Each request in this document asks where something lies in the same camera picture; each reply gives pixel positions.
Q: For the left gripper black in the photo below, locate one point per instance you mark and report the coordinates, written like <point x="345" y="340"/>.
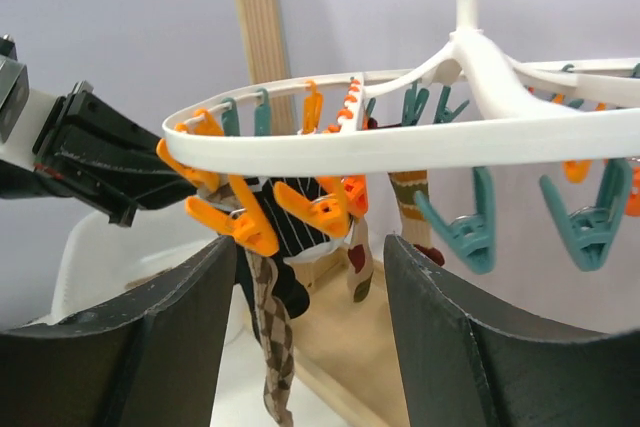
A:
<point x="104" y="159"/>

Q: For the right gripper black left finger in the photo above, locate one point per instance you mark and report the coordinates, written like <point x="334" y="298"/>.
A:
<point x="148" y="357"/>

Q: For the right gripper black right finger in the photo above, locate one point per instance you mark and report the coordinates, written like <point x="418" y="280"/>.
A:
<point x="469" y="358"/>

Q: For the brown argyle sock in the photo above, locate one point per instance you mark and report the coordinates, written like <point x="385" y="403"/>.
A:
<point x="264" y="281"/>

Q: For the white round clip hanger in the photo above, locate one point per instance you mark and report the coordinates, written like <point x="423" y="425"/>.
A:
<point x="469" y="105"/>

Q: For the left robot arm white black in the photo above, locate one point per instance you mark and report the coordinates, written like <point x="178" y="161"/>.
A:
<point x="20" y="192"/>

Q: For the brown sock clipped on hanger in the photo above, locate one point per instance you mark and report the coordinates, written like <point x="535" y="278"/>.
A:
<point x="415" y="229"/>

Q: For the white plastic tub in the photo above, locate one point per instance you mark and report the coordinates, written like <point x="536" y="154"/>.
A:
<point x="162" y="254"/>

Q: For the black sock white stripes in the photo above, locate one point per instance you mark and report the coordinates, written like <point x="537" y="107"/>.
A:
<point x="298" y="243"/>

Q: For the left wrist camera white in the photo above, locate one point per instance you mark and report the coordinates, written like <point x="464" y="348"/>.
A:
<point x="24" y="110"/>

